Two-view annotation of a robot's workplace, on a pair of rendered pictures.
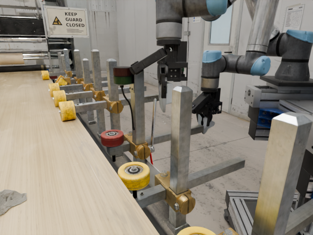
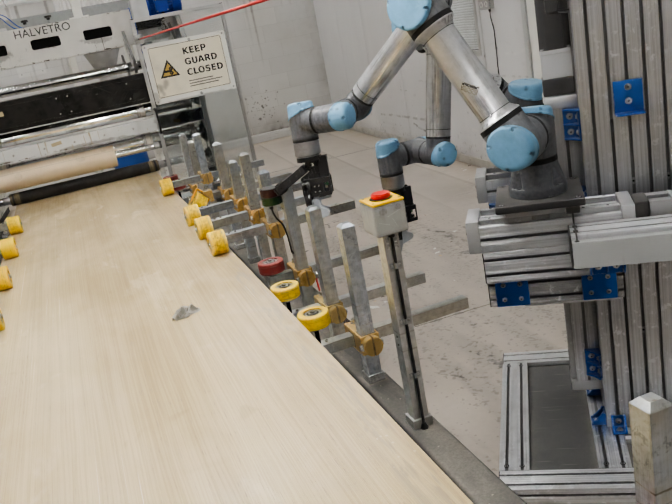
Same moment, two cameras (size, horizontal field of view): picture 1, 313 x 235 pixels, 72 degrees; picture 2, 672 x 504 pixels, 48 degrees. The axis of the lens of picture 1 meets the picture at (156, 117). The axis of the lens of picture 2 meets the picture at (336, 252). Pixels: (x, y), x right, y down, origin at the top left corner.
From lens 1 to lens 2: 1.55 m
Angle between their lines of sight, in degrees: 12
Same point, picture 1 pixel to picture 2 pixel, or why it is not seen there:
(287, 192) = (353, 269)
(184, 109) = (316, 225)
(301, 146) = (351, 240)
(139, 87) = (290, 206)
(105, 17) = not seen: outside the picture
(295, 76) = not seen: hidden behind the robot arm
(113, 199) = (264, 303)
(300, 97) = not seen: hidden behind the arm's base
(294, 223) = (420, 312)
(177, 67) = (319, 183)
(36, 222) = (211, 317)
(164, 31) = (300, 151)
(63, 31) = (182, 86)
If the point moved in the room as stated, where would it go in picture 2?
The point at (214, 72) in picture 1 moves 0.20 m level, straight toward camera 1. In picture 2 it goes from (390, 169) to (367, 187)
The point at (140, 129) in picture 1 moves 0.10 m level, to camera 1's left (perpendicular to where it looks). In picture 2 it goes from (300, 252) to (269, 256)
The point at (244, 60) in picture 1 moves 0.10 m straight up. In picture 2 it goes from (424, 149) to (420, 116)
